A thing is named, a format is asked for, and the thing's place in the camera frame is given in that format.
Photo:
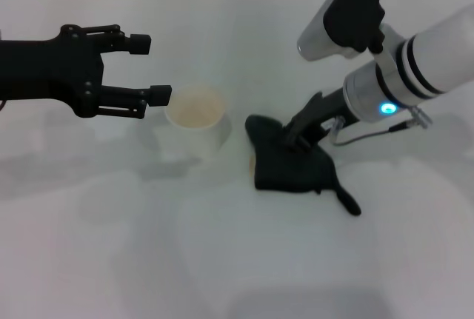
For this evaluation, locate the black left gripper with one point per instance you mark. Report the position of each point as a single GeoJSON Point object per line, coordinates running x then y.
{"type": "Point", "coordinates": [48, 71]}

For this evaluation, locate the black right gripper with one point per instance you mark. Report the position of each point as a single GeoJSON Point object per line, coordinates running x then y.
{"type": "Point", "coordinates": [326, 110]}

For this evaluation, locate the dark blue rag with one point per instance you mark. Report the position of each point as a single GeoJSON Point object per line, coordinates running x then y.
{"type": "Point", "coordinates": [292, 171]}

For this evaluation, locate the white paper cup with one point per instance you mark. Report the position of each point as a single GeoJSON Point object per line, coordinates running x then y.
{"type": "Point", "coordinates": [200, 123]}

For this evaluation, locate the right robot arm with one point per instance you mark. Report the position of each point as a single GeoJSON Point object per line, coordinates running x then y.
{"type": "Point", "coordinates": [418, 71]}

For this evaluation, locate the brown water stain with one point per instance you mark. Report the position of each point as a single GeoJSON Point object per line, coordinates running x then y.
{"type": "Point", "coordinates": [252, 165]}

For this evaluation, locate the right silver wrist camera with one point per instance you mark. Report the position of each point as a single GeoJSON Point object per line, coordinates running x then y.
{"type": "Point", "coordinates": [340, 19]}

